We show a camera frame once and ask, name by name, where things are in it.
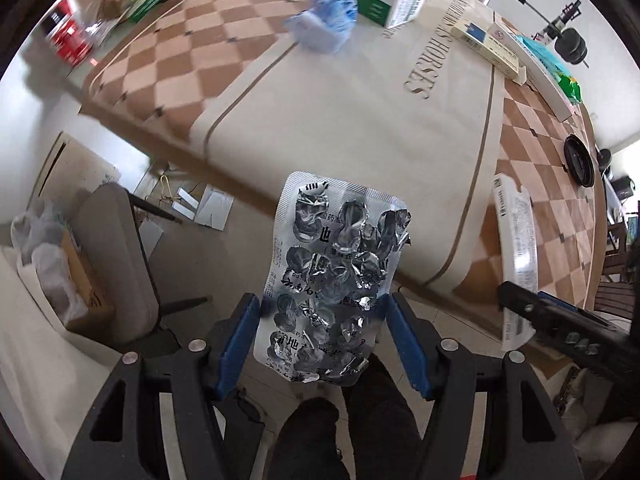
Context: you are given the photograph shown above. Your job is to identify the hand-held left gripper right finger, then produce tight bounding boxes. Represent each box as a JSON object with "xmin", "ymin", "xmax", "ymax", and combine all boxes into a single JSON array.
[{"xmin": 385, "ymin": 291, "xmax": 583, "ymax": 480}]

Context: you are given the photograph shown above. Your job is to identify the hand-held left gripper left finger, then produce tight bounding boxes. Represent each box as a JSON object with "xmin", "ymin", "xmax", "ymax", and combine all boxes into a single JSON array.
[{"xmin": 60, "ymin": 292, "xmax": 266, "ymax": 480}]

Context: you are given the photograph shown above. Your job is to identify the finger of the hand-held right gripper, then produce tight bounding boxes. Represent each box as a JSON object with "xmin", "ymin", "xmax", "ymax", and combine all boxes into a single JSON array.
[
  {"xmin": 497, "ymin": 281, "xmax": 636, "ymax": 386},
  {"xmin": 539, "ymin": 292, "xmax": 613, "ymax": 327}
]

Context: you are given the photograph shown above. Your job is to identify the long white medicine box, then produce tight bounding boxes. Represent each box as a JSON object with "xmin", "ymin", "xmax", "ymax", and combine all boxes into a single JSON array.
[{"xmin": 492, "ymin": 172, "xmax": 540, "ymax": 352}]

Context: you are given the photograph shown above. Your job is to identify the silver foil blister pack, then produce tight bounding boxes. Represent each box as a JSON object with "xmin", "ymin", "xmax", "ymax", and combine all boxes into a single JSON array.
[{"xmin": 252, "ymin": 171, "xmax": 415, "ymax": 387}]

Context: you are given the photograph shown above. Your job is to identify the green plastic packet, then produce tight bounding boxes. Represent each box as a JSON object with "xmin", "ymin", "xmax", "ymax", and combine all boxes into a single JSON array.
[{"xmin": 520, "ymin": 35, "xmax": 583, "ymax": 106}]

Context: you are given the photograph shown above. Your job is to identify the person's right forearm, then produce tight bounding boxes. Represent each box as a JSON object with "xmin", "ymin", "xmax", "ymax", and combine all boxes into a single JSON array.
[{"xmin": 572, "ymin": 417, "xmax": 640, "ymax": 466}]

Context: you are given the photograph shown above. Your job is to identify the person's legs in dark pants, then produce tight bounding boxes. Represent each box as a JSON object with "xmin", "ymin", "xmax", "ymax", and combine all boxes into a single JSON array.
[{"xmin": 270, "ymin": 355, "xmax": 426, "ymax": 480}]

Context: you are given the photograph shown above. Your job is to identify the white cardboard pieces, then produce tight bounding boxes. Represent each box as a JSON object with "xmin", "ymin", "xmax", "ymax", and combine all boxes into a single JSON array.
[{"xmin": 132, "ymin": 160, "xmax": 236, "ymax": 233}]

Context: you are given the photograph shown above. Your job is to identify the grey chair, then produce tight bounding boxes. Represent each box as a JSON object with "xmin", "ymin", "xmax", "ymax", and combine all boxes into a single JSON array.
[{"xmin": 75, "ymin": 182, "xmax": 208, "ymax": 356}]

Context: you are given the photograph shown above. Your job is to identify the black round lid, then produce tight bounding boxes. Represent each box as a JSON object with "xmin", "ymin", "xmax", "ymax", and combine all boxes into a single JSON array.
[{"xmin": 562, "ymin": 134, "xmax": 593, "ymax": 188}]

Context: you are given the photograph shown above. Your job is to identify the brown cardboard box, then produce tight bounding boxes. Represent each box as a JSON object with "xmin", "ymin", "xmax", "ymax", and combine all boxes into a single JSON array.
[{"xmin": 60, "ymin": 230, "xmax": 116, "ymax": 333}]

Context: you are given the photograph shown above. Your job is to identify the white cloth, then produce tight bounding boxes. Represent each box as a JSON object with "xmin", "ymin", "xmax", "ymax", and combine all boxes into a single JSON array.
[{"xmin": 0, "ymin": 245, "xmax": 126, "ymax": 441}]

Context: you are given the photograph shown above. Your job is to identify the brown checkered tablecloth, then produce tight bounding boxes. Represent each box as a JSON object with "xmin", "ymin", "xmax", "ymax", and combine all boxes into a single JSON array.
[{"xmin": 80, "ymin": 0, "xmax": 598, "ymax": 306}]

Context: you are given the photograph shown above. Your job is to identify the flat white box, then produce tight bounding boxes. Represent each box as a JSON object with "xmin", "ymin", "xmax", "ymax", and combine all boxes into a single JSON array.
[{"xmin": 517, "ymin": 40, "xmax": 576, "ymax": 121}]

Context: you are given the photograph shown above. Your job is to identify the leaning cardboard panel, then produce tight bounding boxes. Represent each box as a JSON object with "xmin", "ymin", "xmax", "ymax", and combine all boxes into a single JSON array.
[{"xmin": 32, "ymin": 132, "xmax": 121, "ymax": 211}]

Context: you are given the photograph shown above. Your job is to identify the barbell with black weights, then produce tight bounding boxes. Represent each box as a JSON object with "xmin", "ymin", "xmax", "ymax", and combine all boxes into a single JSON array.
[{"xmin": 500, "ymin": 0, "xmax": 591, "ymax": 67}]

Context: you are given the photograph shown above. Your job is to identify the blue and white medicine box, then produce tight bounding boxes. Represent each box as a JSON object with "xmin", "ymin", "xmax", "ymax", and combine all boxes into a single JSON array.
[{"xmin": 450, "ymin": 16, "xmax": 527, "ymax": 81}]

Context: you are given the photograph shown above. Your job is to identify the crumpled blue plastic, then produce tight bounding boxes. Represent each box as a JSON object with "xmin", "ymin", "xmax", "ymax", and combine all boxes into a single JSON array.
[{"xmin": 284, "ymin": 0, "xmax": 360, "ymax": 55}]

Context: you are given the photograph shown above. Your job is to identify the clear plastic bag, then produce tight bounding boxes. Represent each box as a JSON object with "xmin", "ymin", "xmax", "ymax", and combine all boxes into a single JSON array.
[{"xmin": 80, "ymin": 0, "xmax": 131, "ymax": 46}]

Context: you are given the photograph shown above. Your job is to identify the red can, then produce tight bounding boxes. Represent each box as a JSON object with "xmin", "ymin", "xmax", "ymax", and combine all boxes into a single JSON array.
[{"xmin": 47, "ymin": 0, "xmax": 93, "ymax": 66}]

